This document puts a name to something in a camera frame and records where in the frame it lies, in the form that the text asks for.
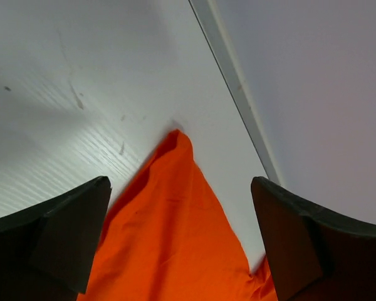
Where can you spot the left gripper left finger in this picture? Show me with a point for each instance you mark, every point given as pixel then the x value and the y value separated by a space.
pixel 47 250

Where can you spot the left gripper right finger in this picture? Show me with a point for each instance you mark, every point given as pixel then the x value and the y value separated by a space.
pixel 313 252

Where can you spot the orange t shirt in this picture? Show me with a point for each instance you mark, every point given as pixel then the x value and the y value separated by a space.
pixel 167 238

